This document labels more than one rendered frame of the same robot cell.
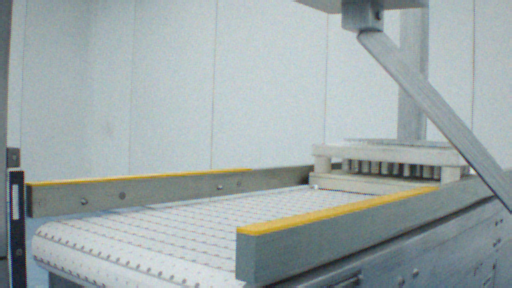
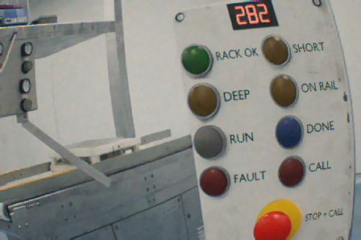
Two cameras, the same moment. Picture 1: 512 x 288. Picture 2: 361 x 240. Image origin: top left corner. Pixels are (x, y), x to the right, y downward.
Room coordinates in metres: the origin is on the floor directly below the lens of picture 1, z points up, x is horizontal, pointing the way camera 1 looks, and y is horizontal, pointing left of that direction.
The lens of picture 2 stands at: (-0.60, -0.34, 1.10)
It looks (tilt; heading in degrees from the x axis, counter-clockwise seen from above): 3 degrees down; 352
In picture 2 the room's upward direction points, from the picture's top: 9 degrees counter-clockwise
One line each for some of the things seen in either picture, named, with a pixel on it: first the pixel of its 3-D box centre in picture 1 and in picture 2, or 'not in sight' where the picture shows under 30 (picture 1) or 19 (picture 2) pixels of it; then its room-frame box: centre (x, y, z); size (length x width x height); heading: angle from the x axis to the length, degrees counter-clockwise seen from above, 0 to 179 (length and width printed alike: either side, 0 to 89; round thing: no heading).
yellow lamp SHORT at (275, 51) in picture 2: not in sight; (275, 50); (-0.24, -0.49, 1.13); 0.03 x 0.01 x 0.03; 52
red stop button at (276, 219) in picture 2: not in sight; (276, 225); (-0.23, -0.47, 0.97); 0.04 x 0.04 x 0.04; 52
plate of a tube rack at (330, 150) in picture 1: (409, 152); (90, 148); (0.88, -0.26, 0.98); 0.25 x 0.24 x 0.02; 52
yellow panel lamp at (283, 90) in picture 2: not in sight; (284, 90); (-0.24, -0.49, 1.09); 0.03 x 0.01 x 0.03; 52
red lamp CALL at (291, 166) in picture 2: not in sight; (291, 171); (-0.24, -0.49, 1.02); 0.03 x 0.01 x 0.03; 52
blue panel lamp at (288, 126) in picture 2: not in sight; (288, 132); (-0.24, -0.49, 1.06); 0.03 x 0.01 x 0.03; 52
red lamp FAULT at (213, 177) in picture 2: not in sight; (213, 182); (-0.19, -0.42, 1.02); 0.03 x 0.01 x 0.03; 52
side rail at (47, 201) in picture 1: (353, 169); (76, 159); (1.01, -0.19, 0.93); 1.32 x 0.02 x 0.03; 142
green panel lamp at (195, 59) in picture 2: not in sight; (195, 59); (-0.19, -0.42, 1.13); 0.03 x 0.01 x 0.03; 52
